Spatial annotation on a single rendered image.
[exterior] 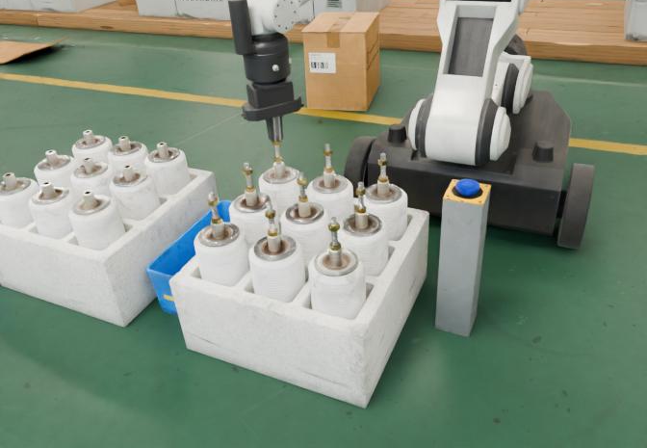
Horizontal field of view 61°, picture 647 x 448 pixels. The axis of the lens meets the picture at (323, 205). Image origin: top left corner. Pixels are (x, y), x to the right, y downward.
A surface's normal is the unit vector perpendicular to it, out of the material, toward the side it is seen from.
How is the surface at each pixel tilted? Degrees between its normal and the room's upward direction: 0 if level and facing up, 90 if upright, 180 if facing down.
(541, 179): 46
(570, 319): 0
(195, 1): 90
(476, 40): 58
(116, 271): 90
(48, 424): 0
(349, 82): 90
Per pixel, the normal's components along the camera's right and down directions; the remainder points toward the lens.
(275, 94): 0.45, 0.45
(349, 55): -0.28, 0.52
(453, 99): -0.33, -0.26
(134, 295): 0.90, 0.18
